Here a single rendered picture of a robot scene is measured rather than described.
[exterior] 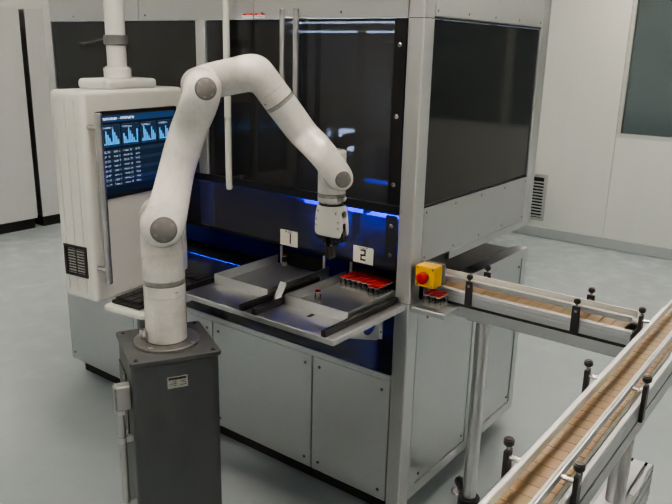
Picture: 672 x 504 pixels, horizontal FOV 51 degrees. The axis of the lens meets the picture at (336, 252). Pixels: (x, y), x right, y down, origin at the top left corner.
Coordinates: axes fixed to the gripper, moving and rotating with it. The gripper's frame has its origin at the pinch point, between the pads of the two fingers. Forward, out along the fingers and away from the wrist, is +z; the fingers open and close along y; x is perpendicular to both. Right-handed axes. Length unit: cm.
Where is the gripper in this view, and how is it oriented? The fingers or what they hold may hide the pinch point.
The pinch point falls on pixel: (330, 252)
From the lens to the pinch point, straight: 216.2
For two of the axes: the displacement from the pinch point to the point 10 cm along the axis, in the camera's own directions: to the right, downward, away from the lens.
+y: -7.9, -1.8, 5.8
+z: -0.2, 9.6, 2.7
